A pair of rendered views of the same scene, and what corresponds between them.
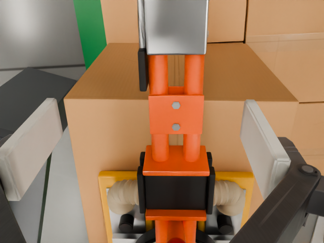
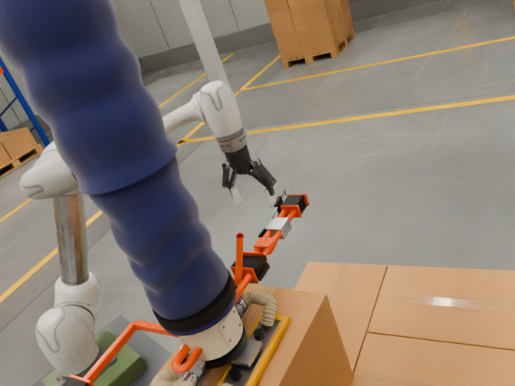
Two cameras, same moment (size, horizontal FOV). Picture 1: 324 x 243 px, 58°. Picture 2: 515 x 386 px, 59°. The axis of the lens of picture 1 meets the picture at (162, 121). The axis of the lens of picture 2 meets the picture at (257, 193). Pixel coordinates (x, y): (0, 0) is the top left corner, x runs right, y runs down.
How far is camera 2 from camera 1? 1.52 m
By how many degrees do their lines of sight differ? 85
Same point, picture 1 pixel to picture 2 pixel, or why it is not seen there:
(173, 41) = (273, 227)
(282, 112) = (316, 296)
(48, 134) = (237, 198)
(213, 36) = not seen: hidden behind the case
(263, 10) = (370, 358)
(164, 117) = (260, 242)
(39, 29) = not seen: outside the picture
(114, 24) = not seen: hidden behind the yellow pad
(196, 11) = (282, 221)
